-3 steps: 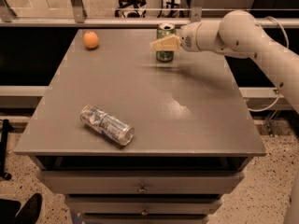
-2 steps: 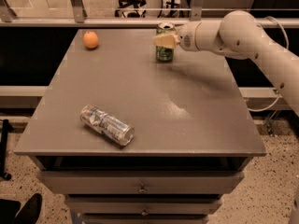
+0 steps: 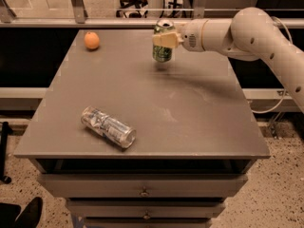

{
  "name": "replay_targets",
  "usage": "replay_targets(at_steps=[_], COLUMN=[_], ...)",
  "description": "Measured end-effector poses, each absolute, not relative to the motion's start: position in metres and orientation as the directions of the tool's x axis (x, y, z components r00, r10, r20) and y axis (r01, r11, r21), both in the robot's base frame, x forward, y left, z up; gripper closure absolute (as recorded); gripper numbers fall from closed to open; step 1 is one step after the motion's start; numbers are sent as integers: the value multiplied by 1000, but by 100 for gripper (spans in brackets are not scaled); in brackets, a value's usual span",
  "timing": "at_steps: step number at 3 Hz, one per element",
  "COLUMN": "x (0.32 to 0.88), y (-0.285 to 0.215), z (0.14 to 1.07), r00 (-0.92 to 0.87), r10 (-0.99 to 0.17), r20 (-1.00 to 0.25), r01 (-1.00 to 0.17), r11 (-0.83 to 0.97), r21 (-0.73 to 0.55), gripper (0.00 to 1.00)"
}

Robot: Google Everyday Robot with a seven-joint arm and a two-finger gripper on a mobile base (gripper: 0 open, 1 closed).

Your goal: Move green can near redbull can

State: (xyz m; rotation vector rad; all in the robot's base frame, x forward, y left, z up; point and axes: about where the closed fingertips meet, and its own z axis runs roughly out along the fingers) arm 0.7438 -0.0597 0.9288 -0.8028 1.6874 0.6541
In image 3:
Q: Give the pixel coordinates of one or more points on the black stand left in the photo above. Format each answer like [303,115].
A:
[5,130]

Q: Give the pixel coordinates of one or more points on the top drawer knob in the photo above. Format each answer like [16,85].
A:
[144,193]

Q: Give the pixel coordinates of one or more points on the drawer knob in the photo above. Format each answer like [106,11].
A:
[144,193]
[146,216]

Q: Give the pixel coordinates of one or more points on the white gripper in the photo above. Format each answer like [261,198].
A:
[192,36]

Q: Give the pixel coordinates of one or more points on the black office chair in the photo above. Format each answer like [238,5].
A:
[133,0]

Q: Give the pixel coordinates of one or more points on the metal railing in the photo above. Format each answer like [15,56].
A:
[92,14]

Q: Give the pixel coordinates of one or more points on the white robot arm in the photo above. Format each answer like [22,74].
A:
[252,34]

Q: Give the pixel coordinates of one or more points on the orange fruit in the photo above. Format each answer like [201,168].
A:
[91,40]

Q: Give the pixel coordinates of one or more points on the silver redbull can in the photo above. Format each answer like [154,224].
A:
[106,126]

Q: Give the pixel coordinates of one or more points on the green soda can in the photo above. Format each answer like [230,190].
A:
[162,54]

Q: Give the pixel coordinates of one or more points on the grey drawer cabinet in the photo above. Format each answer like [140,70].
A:
[196,136]

